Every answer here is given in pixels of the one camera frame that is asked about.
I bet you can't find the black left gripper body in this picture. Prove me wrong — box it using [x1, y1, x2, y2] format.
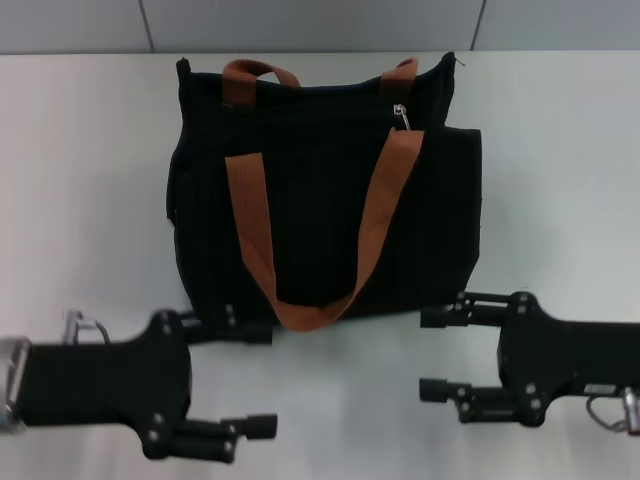
[17, 309, 195, 461]

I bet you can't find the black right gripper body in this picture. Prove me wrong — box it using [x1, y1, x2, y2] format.
[494, 291, 640, 429]

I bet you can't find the black bag with brown handles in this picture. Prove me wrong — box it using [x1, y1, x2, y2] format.
[164, 49, 484, 334]

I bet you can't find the silver zipper pull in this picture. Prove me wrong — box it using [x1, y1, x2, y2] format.
[391, 103, 414, 134]

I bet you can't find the left gripper cable with connector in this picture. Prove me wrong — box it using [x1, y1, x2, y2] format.
[62, 309, 112, 346]

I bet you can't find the gripper cable with connector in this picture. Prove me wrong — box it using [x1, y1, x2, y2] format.
[584, 387, 640, 434]
[62, 309, 112, 346]

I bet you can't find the right gripper cable with connector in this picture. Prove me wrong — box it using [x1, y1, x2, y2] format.
[584, 387, 640, 434]

